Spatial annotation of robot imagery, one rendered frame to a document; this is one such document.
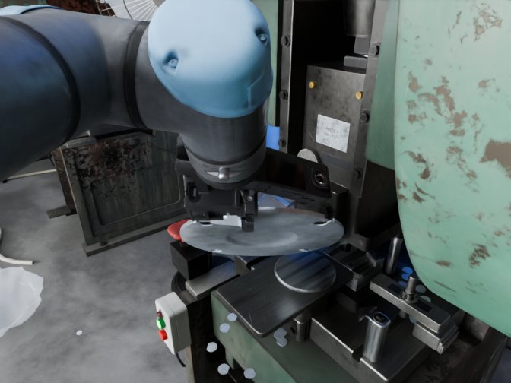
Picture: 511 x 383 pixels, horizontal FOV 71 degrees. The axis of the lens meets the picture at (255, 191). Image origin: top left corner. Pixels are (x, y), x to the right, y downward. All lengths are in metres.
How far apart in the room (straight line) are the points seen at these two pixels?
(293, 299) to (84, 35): 0.56
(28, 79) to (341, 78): 0.50
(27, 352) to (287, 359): 1.29
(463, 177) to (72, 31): 0.23
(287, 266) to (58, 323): 1.35
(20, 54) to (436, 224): 0.23
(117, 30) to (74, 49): 0.04
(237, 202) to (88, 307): 1.59
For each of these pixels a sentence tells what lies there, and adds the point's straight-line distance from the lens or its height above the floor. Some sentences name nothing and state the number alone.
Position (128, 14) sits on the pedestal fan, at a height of 1.23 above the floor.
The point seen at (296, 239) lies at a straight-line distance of 0.67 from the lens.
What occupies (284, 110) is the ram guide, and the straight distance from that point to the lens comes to 0.68.
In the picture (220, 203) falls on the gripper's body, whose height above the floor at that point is 1.07.
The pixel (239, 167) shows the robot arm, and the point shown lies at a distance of 0.31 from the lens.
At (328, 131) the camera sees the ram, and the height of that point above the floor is 1.07.
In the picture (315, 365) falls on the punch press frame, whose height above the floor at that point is 0.64.
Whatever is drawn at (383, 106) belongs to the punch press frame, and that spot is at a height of 1.14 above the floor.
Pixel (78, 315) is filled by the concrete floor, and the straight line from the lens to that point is 1.92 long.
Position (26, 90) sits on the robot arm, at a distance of 0.20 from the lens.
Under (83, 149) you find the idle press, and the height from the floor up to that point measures 0.60.
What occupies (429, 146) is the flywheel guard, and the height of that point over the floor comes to 1.20.
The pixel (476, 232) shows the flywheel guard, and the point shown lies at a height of 1.16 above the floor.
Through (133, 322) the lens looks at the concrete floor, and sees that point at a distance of 1.80.
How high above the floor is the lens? 1.27
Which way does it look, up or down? 28 degrees down
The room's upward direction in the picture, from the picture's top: straight up
